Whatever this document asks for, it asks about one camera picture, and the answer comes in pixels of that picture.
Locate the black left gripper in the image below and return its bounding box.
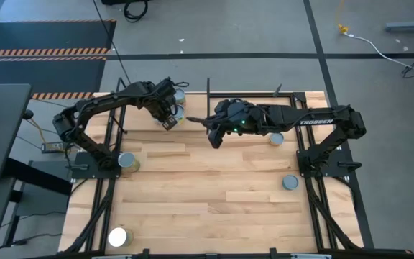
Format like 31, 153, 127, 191
149, 77, 179, 132

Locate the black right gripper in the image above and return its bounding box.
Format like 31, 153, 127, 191
186, 99, 265, 150

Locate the tomato label can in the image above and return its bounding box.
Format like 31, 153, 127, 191
172, 104, 187, 126

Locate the dark green label can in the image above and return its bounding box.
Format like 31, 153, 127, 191
173, 88, 188, 106

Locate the green oranges label can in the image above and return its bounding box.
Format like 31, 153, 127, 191
116, 151, 142, 173

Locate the pineapple label can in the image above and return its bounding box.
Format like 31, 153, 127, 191
268, 132, 285, 147

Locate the short yellow label can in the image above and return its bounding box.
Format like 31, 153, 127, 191
281, 174, 300, 191

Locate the yellow-green label can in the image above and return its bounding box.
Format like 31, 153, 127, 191
107, 226, 134, 249

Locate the black power supply box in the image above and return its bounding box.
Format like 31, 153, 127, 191
40, 141, 67, 155

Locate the black desk base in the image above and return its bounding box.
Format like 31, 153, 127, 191
0, 157, 73, 259

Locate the black mat with hazard stripes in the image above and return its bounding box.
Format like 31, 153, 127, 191
0, 56, 107, 101
0, 19, 117, 58

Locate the grey desk top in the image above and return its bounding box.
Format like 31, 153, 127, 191
0, 83, 32, 183

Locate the blue-grey table leg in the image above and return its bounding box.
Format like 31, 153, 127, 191
385, 2, 414, 34

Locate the black aluminium rig frame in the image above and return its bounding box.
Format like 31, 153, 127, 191
58, 89, 414, 259

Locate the coiled black cable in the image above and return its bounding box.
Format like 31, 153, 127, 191
123, 0, 150, 23

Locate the long black floor cable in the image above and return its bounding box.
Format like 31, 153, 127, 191
91, 0, 133, 86

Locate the yellow hanging power cord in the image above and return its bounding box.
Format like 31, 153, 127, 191
337, 0, 350, 36

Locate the white floor cable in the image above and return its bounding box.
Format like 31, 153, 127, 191
346, 33, 414, 77

